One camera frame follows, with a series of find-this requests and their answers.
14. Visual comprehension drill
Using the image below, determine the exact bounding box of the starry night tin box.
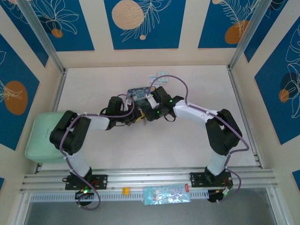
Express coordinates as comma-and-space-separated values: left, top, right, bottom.
126, 86, 157, 113

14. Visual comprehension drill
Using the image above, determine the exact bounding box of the light blue packet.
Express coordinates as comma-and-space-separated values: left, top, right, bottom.
157, 70, 170, 83

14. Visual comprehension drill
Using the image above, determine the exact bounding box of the light blue printed pouch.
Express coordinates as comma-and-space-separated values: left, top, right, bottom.
142, 184, 192, 206

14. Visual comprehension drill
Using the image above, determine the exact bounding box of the blue panel with peach circle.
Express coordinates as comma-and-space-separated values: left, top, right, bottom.
104, 0, 187, 50

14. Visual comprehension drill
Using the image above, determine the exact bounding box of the mint green tray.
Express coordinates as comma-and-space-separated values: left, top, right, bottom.
24, 112, 71, 165

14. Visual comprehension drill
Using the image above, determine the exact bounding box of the black controller board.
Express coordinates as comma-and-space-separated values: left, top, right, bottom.
207, 188, 232, 203
74, 187, 95, 200

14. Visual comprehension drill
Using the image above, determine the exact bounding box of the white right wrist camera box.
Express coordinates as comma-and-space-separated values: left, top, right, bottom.
145, 93, 158, 110

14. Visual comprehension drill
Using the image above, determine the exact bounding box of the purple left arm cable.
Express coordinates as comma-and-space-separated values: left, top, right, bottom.
59, 93, 136, 211

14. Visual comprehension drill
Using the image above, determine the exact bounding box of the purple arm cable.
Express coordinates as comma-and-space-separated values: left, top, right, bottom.
149, 75, 249, 205
59, 93, 136, 211

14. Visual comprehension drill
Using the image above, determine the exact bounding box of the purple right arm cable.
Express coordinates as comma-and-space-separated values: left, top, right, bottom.
149, 75, 249, 205

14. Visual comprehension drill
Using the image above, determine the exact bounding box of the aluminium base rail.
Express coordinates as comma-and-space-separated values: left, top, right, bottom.
20, 166, 279, 193

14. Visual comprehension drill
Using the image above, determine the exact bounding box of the aluminium table side rail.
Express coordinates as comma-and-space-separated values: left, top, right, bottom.
227, 65, 264, 169
52, 69, 68, 113

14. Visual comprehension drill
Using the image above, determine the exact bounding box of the white slotted cable duct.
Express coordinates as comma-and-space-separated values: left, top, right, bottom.
30, 190, 210, 203

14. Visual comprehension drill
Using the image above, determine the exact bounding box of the aluminium frame post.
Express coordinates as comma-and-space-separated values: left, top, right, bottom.
17, 0, 67, 74
228, 0, 273, 70

